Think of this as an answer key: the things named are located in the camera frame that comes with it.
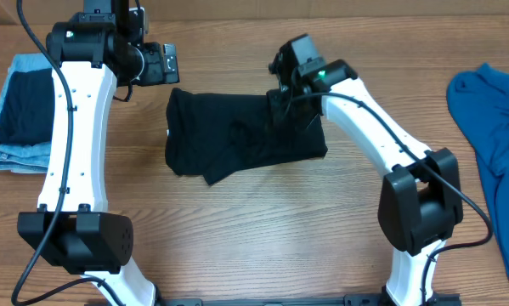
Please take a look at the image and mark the black t-shirt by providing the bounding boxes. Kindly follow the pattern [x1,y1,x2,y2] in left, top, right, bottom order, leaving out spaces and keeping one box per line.
[165,88,327,185]

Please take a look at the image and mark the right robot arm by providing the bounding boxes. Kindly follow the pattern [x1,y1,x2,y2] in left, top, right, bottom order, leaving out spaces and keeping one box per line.
[268,34,463,305]

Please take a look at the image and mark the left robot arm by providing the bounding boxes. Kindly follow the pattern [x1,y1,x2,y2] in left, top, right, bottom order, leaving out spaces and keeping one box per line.
[17,0,179,305]

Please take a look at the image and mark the folded dark navy shirt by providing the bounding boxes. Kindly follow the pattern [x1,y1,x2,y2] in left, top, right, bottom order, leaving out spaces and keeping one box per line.
[0,69,54,145]

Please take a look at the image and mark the folded light blue jeans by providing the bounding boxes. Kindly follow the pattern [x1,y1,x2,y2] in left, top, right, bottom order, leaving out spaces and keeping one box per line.
[0,53,52,173]

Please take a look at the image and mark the blue t-shirt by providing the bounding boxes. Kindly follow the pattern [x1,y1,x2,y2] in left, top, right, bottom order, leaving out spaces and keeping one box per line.
[446,64,509,280]

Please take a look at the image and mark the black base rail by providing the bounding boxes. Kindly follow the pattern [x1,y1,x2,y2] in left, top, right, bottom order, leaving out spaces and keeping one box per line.
[83,292,463,306]

